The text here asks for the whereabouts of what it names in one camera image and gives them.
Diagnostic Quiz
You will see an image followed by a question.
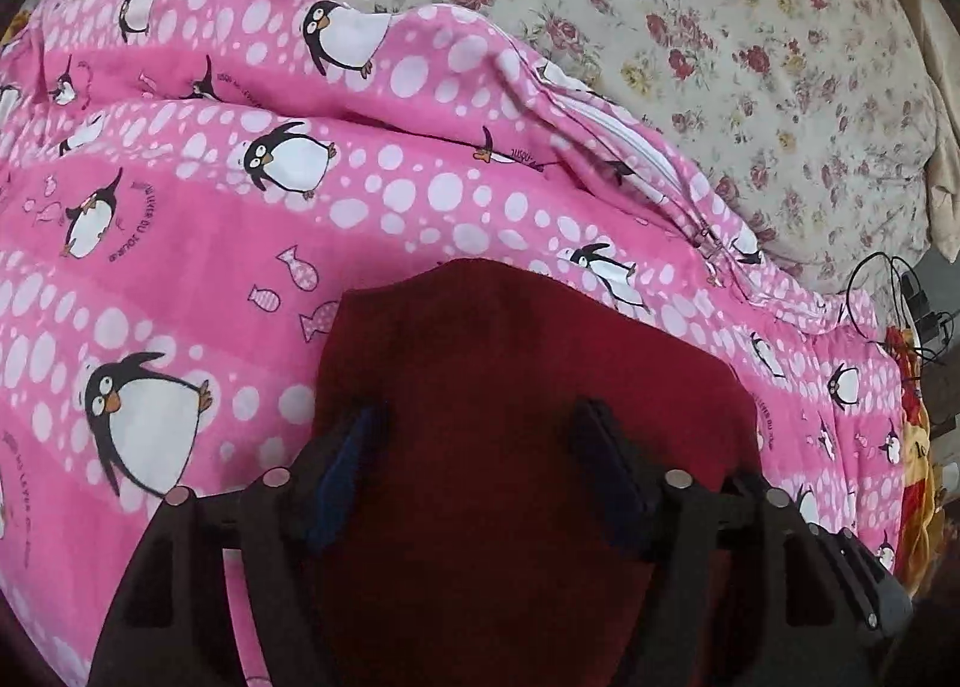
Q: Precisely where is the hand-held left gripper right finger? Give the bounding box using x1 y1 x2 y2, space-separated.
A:
568 398 905 687

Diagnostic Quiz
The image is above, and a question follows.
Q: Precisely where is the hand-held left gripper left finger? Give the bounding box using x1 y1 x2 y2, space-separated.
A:
88 400 392 687

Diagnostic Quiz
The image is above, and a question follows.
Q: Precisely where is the dark red garment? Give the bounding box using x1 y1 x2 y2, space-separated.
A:
304 258 766 687

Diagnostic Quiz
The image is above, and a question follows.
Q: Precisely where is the yellow red printed cloth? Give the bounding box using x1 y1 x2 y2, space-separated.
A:
881 327 938 583

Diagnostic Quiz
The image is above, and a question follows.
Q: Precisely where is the pink penguin print blanket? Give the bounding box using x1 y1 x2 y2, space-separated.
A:
0 0 908 687

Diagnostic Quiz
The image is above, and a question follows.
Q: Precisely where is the black power adapter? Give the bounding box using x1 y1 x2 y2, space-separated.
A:
896 271 931 317

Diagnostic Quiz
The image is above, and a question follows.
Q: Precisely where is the floral bed sheet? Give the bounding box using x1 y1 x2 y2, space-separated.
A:
19 0 938 298

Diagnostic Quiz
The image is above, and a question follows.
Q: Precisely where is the beige bed cover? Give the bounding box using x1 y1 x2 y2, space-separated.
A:
915 0 960 253

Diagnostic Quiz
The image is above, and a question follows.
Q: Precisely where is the black cable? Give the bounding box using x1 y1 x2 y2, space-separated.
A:
840 250 960 367

